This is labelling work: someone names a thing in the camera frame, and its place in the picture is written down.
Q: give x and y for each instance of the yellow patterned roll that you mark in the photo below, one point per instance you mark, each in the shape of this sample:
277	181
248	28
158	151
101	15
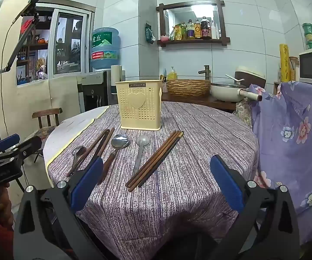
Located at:
284	62

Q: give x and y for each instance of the wooden chair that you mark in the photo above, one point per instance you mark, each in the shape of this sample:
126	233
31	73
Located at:
47	112

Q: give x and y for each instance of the printed chair cushion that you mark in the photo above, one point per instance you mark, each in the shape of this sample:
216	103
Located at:
45	134

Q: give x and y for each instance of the grey patterned cloth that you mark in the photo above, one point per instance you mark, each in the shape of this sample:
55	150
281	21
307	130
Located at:
244	111

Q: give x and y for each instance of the purple floral cloth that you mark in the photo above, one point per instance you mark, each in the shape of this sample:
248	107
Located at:
294	140

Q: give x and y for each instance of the dark wooden chopstick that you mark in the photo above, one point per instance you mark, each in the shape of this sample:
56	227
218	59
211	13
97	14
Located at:
87	153
97	146
161	160
154	161
151	158
157	160
106	141

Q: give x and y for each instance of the green hanging packet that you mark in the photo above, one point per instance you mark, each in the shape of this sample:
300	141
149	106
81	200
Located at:
149	33

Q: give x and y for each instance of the water dispenser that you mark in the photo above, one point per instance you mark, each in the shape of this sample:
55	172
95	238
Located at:
93	92

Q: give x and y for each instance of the bronze faucet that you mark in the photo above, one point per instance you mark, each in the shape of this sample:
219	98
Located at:
206	71

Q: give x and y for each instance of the pink bowl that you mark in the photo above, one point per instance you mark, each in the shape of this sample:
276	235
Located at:
163	37

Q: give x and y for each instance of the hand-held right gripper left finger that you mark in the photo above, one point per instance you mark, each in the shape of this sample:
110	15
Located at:
88	184

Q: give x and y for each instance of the blue water jug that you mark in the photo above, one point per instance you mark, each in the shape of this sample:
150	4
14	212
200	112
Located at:
104	48

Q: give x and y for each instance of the long all-metal spoon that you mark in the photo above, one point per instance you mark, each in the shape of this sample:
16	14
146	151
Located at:
142	142

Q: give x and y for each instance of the grey yellow-edged table cover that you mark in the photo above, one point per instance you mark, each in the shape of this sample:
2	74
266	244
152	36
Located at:
69	124

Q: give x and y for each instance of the purple label oil bottle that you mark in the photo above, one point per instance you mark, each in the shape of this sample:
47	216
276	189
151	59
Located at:
190	29

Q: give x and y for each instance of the wooden framed mirror shelf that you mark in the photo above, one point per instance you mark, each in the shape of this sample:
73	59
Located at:
177	16

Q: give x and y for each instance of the small metal spoon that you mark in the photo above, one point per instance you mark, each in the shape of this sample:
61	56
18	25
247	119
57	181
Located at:
79	150

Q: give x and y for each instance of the sliding glass window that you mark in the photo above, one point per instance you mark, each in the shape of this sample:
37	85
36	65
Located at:
64	46

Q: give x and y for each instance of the yellow soap pump bottle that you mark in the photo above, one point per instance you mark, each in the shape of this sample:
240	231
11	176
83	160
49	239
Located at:
172	74

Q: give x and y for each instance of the yellow oil bottle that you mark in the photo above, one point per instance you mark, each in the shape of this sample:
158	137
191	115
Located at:
182	31

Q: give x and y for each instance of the white squeeze bottle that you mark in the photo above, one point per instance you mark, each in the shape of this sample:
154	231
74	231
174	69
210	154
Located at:
214	31

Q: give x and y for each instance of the white rice ladle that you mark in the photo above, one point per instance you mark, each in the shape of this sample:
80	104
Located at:
234	78

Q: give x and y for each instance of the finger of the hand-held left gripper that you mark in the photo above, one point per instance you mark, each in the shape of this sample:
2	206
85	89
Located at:
29	145
8	142

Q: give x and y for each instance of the woven texture sink basin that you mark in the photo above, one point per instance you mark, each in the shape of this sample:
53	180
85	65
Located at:
188	88

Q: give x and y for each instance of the dark soy sauce bottle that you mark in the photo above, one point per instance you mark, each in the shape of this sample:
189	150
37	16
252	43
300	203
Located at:
206	28

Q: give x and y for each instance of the rice cooker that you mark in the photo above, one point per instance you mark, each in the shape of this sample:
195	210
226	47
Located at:
250	75

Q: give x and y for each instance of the brown sauce bottle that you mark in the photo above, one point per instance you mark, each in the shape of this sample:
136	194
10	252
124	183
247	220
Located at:
197	29

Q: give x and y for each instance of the purple striped tablecloth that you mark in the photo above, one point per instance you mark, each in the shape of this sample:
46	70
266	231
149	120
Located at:
188	173

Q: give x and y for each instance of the white lidded pan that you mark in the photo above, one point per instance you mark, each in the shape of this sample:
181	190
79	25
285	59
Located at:
226	93

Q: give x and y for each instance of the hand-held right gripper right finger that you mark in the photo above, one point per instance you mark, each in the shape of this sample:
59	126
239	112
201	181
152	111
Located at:
226	181

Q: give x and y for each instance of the cream plastic utensil holder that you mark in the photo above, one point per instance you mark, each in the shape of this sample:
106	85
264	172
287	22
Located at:
139	113

